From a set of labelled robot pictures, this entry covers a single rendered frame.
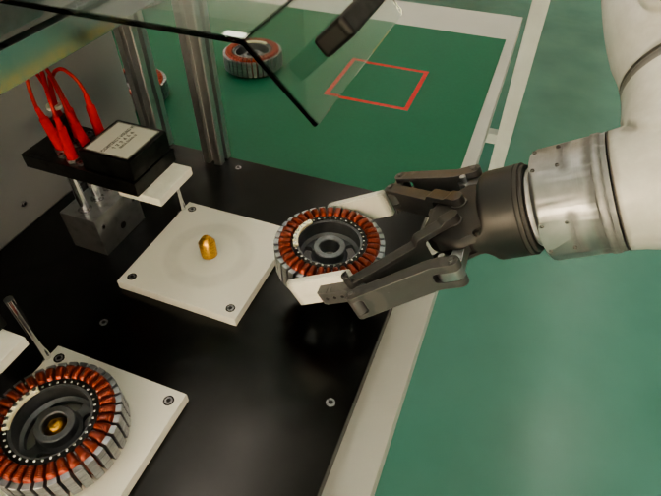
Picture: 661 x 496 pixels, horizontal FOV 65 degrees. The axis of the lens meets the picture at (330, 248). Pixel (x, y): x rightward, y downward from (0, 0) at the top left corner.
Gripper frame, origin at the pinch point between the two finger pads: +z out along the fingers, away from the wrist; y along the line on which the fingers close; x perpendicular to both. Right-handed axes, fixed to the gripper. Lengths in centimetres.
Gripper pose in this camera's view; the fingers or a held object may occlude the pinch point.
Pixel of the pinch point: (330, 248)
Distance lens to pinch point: 52.7
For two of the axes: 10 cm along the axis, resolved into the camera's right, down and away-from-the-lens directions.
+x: 4.8, 7.3, 4.9
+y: -3.3, 6.7, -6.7
